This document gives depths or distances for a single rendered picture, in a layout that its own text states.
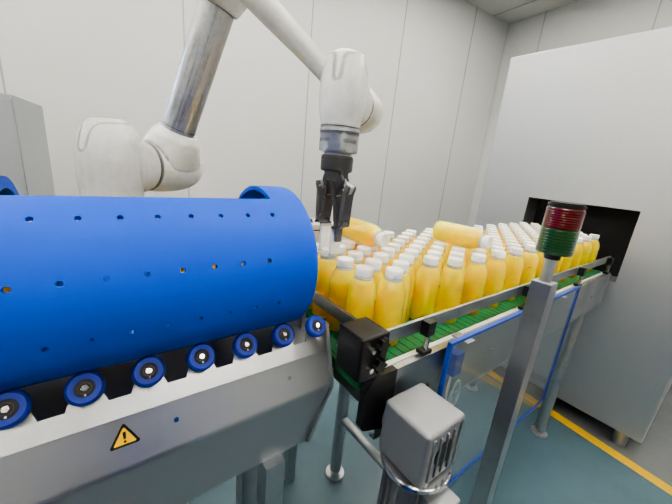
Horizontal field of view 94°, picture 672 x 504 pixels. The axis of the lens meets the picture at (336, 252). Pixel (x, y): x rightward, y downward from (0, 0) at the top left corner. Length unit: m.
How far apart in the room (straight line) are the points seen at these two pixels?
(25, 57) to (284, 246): 2.99
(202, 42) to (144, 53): 2.21
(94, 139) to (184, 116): 0.26
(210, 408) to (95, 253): 0.31
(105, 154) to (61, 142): 2.27
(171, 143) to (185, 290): 0.74
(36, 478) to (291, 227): 0.47
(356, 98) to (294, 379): 0.59
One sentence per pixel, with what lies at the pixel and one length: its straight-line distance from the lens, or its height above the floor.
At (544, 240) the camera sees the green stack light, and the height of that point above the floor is 1.18.
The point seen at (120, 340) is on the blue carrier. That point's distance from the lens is 0.51.
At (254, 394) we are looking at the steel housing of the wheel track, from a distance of 0.64.
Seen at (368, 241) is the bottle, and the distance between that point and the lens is 0.85.
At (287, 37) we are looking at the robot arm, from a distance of 0.92.
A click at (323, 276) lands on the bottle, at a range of 0.78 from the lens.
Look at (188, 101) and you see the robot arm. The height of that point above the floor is 1.43.
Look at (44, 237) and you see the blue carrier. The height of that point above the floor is 1.18.
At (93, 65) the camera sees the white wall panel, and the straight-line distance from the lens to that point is 3.32.
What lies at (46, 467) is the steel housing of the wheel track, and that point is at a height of 0.88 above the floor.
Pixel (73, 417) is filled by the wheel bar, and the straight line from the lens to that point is 0.59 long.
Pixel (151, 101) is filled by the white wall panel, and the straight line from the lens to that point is 3.28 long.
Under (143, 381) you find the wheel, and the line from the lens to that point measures 0.57.
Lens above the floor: 1.29
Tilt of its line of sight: 16 degrees down
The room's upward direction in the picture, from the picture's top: 6 degrees clockwise
